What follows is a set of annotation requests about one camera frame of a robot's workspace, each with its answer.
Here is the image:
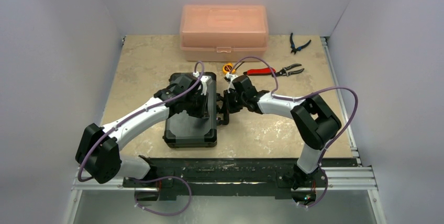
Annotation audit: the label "black poker set case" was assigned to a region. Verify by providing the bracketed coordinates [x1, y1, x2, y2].
[162, 72, 229, 148]

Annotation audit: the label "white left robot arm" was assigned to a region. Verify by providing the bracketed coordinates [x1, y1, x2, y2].
[75, 72, 215, 187]

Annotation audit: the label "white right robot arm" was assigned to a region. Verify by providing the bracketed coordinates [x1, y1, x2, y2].
[224, 74, 342, 186]

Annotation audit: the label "yellow tape measure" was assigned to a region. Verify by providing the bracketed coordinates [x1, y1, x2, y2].
[222, 62, 244, 74]

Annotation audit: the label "pink plastic toolbox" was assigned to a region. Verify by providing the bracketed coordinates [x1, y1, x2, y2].
[180, 5, 269, 62]

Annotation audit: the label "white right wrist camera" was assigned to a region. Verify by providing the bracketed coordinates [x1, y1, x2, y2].
[224, 73, 238, 83]

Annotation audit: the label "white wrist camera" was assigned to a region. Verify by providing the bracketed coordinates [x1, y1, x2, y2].
[192, 71, 213, 95]
[224, 73, 238, 83]

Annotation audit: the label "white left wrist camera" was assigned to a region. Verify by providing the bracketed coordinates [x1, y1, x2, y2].
[192, 71, 213, 95]

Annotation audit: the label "blue handled pliers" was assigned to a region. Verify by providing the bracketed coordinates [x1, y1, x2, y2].
[290, 32, 312, 55]

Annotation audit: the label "black table front rail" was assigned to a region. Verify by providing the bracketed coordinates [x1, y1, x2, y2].
[123, 158, 330, 201]

